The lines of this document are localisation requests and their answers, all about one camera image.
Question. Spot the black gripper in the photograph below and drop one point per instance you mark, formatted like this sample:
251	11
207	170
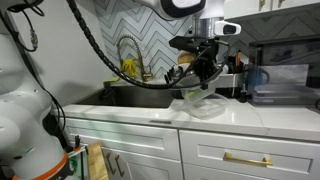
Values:
205	65

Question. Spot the small clear plastic lunchbox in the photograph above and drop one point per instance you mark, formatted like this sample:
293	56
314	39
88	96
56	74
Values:
194	95

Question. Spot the large clear plastic lunchbox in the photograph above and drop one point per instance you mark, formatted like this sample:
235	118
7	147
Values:
210	107

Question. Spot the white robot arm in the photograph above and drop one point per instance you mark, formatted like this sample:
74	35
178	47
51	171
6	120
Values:
26	147

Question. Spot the steel dish drying rack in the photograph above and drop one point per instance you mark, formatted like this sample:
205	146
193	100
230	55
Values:
226	84

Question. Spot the stainless steel sink basin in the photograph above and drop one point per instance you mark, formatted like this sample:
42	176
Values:
132	96

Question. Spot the round cork lid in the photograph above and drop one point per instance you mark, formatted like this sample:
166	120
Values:
185	57

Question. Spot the white upper cabinet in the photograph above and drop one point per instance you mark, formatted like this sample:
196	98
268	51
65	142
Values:
242	8

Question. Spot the yellow glove on faucet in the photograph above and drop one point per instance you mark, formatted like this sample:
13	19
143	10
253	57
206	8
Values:
129	66

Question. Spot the clear water filter pitcher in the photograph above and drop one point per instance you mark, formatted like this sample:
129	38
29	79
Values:
284	71

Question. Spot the yellow green sponge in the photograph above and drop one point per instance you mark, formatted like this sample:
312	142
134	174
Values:
112	80

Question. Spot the wooden cutting board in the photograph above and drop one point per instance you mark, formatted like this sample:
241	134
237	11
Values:
96	164

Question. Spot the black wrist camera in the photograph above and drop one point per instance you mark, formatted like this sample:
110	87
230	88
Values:
193	44

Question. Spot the gold drawer handle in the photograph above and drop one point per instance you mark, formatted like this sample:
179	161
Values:
265	161

